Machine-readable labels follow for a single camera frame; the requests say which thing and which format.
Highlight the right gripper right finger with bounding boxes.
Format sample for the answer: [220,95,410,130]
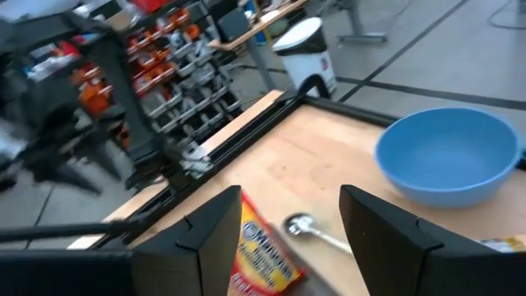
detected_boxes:
[339,184,437,296]

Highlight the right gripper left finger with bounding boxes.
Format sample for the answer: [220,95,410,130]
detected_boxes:
[131,184,244,296]

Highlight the silver spoon orange handle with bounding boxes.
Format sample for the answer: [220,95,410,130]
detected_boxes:
[282,212,355,257]

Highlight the grey yellow ramen packet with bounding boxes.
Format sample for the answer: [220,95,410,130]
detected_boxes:
[478,234,526,254]

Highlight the red yellow ramen packet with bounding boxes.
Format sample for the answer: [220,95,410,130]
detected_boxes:
[227,190,306,296]

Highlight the blue bowl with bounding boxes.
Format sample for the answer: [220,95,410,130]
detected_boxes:
[373,107,524,209]

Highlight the parts bin rack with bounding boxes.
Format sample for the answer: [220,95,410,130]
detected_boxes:
[24,0,244,154]

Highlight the white trash can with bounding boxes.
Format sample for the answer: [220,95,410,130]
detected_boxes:
[271,16,339,99]

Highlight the wooden desk grey legs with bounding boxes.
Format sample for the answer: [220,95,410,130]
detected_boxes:
[207,0,390,92]

